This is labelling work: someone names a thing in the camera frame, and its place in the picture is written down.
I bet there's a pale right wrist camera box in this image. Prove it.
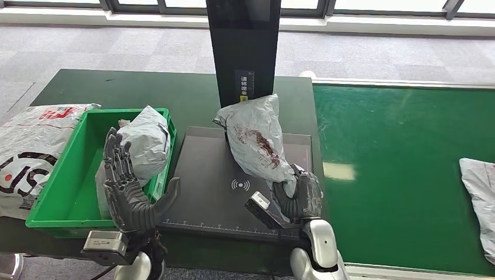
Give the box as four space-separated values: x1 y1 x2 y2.
244 191 289 230

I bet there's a grey parcel with red stripe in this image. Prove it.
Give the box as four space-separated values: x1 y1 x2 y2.
459 157 495 265

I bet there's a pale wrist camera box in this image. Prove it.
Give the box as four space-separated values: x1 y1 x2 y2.
80 230 130 267
244 191 289 230

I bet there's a black inbound scanner machine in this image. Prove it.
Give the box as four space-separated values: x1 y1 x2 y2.
160 0 315 242

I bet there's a white window sill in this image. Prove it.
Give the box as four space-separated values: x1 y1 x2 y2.
0 5 495 37

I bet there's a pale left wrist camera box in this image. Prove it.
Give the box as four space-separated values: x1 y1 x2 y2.
80 230 130 267

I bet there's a green plastic crate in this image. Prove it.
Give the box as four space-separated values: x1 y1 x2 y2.
25 107 177 239

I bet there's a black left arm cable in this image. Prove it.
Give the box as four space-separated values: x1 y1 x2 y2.
90 264 117 280

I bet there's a large white printed parcel bag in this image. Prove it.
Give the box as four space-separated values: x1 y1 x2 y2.
0 103 102 221

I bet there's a dark window frame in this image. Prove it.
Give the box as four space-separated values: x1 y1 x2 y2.
0 0 495 20

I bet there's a grey parcel with long tear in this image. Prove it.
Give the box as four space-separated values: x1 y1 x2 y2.
95 105 172 221

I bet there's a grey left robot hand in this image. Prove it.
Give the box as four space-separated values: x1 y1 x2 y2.
102 127 182 235

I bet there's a green conveyor belt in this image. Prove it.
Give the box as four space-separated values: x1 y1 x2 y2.
312 83 495 276

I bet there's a grey parcel with red smear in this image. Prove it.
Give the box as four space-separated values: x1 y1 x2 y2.
212 93 310 223

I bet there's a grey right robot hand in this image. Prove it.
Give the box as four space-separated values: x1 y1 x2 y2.
270 164 323 222

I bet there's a white grey base part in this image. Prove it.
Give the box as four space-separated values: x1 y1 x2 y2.
0 254 24 280

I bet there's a white conveyor frame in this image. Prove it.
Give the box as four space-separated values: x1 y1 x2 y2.
299 69 495 280

